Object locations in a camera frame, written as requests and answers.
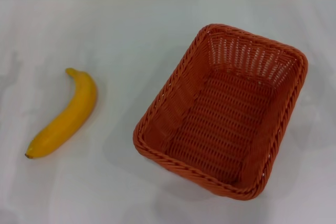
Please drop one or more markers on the orange woven plastic basket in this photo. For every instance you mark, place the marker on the orange woven plastic basket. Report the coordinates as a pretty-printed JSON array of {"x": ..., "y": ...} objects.
[{"x": 218, "y": 129}]

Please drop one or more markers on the yellow banana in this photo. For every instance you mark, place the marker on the yellow banana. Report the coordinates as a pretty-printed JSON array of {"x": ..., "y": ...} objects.
[{"x": 71, "y": 119}]

